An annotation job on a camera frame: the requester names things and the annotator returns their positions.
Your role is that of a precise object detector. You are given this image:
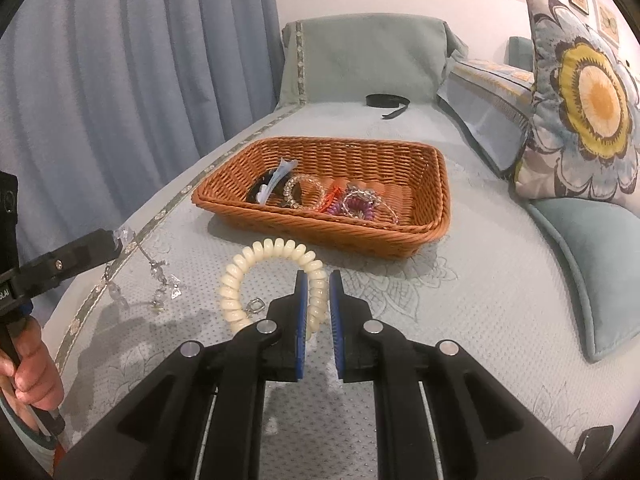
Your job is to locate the black strap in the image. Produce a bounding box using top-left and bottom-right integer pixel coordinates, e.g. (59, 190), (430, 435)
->
(365, 93), (411, 120)

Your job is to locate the purple coil hair tie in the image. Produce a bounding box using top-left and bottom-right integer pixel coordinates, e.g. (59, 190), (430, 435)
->
(342, 197), (376, 221)

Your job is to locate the person's left hand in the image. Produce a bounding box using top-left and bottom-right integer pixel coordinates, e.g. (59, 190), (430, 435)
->
(0, 319), (64, 412)

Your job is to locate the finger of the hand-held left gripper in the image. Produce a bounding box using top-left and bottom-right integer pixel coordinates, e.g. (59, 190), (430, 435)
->
(12, 230), (123, 302)

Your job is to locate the clear crystal bead bracelet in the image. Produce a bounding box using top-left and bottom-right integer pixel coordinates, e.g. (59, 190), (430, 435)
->
(344, 185), (399, 226)
(284, 174), (327, 211)

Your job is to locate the large flower print pillow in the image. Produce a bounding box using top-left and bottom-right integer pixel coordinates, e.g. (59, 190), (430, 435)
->
(514, 0), (640, 203)

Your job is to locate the blue black hair clip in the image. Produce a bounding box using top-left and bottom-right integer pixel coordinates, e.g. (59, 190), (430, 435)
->
(247, 159), (301, 207)

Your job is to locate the white butterfly picture frame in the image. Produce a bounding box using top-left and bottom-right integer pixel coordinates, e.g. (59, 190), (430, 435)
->
(595, 0), (621, 43)

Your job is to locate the teal sofa backrest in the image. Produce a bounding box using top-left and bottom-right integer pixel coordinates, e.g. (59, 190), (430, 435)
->
(509, 36), (536, 68)

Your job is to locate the brown wicker basket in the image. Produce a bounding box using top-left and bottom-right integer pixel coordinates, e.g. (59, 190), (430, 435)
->
(191, 136), (452, 260)

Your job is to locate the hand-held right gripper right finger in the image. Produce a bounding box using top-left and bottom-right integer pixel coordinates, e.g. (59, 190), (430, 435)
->
(328, 269), (587, 480)

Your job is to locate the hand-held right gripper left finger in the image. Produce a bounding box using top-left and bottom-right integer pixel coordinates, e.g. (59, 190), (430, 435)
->
(52, 269), (311, 480)

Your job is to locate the teal sofa armrest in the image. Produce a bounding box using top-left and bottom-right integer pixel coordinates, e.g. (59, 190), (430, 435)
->
(277, 16), (468, 108)

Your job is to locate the cream coil hair tie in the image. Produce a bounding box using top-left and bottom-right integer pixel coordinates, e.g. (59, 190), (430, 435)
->
(218, 240), (329, 343)

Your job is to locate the blue curtain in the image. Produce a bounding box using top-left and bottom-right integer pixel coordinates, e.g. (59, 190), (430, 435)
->
(0, 0), (281, 311)

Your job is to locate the teal cushion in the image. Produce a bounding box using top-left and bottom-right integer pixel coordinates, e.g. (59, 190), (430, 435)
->
(522, 196), (640, 363)

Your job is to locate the striped blue pillow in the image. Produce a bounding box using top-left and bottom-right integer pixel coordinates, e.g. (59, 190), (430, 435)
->
(437, 50), (538, 181)

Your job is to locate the clear crystal charm bracelet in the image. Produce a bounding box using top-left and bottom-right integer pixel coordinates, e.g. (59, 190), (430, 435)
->
(104, 227), (187, 315)

